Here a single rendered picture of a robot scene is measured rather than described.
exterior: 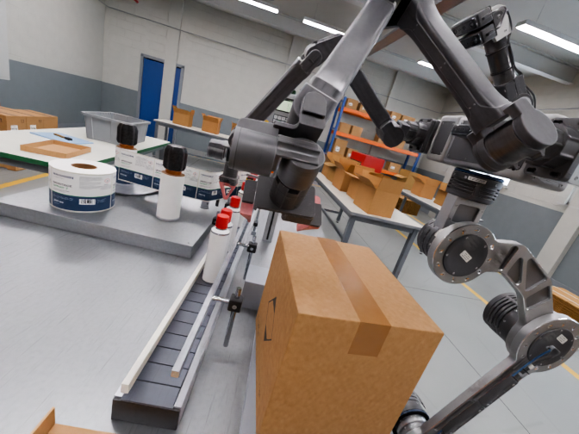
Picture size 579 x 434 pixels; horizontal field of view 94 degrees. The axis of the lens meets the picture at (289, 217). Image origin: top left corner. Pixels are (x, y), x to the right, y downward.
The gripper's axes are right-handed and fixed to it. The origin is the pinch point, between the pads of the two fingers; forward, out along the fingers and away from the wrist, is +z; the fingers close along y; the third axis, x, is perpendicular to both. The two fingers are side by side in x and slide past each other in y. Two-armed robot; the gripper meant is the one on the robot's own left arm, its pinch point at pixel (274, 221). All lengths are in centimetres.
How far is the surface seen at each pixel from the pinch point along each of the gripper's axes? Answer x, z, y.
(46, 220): -16, 53, 69
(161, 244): -12, 50, 31
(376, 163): -418, 357, -281
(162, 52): -712, 425, 279
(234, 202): -24.6, 33.5, 8.7
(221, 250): -3.6, 26.2, 9.5
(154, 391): 29.2, 13.8, 15.3
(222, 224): -8.7, 20.8, 10.5
